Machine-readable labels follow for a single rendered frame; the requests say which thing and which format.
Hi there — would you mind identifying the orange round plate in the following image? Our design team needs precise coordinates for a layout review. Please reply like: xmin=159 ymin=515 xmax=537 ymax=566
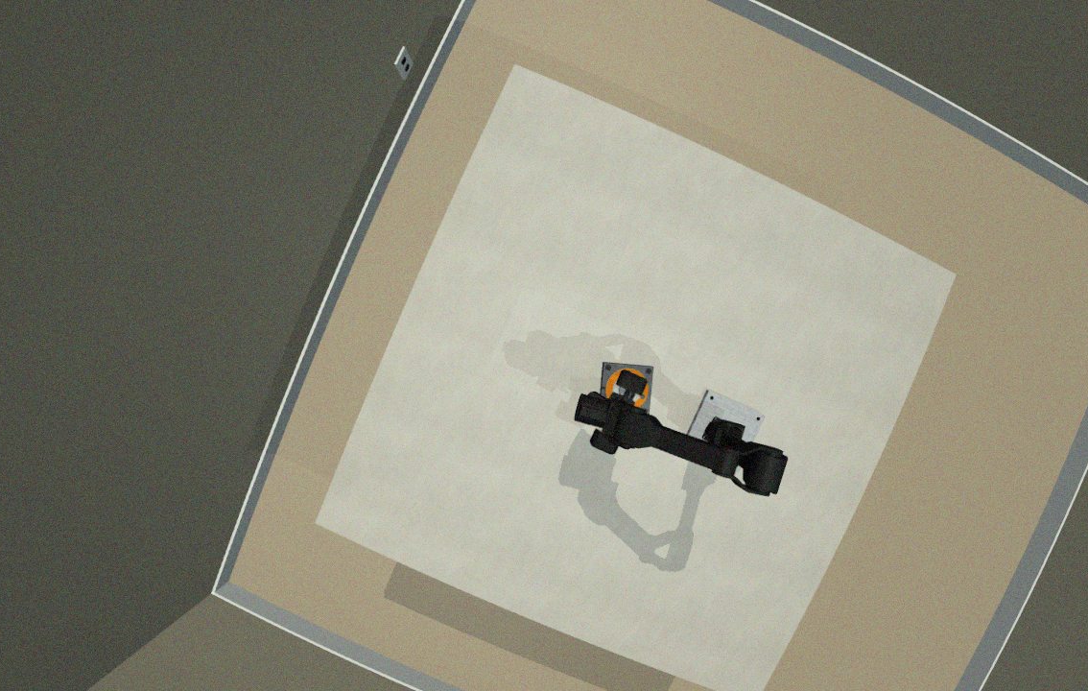
xmin=605 ymin=369 xmax=650 ymax=408

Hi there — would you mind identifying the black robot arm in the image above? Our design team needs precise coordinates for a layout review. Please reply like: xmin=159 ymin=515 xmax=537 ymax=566
xmin=574 ymin=392 xmax=788 ymax=497

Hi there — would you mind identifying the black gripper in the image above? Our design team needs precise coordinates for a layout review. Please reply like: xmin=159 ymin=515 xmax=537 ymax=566
xmin=590 ymin=369 xmax=648 ymax=454

